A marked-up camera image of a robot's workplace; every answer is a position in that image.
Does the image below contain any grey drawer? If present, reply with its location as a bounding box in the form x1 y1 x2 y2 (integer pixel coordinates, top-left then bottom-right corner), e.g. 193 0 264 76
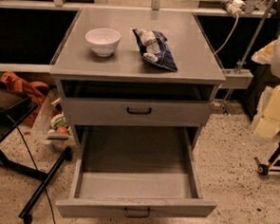
56 125 216 218
61 97 213 127

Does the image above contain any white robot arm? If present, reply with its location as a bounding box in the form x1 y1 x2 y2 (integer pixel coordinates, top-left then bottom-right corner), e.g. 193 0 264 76
251 36 280 144

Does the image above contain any grey drawer cabinet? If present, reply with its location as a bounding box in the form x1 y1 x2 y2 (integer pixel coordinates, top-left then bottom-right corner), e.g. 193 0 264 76
50 9 225 147

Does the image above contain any grey top drawer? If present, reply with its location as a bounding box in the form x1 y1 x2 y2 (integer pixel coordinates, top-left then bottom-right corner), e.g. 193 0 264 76
61 97 213 127

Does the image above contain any blue white chip bag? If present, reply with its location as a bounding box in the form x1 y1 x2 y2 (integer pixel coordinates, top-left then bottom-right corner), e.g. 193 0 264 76
133 28 177 71

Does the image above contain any white ceramic bowl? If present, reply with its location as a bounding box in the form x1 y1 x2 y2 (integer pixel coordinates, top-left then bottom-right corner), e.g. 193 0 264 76
85 28 121 57

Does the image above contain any clear plastic food bin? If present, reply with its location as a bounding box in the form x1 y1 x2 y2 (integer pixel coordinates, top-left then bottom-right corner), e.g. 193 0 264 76
31 88 74 152

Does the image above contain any metal pole stand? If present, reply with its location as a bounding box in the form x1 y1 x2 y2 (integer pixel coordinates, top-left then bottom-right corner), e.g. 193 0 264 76
220 0 275 115

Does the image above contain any orange cloth bag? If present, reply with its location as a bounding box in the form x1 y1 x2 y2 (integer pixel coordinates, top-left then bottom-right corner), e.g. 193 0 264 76
0 71 50 126

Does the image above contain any black rolling side table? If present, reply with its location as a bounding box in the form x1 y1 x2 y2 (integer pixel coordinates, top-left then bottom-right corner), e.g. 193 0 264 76
0 82 72 224

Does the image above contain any black wheeled tripod base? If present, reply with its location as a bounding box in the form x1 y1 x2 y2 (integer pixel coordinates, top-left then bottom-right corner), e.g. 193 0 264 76
254 143 280 176

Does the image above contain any white power cable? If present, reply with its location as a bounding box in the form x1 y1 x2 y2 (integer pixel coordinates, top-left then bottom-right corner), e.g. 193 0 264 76
213 11 241 57

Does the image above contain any black cable on floor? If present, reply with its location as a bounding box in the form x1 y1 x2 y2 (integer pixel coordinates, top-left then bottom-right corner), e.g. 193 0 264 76
0 114 65 224

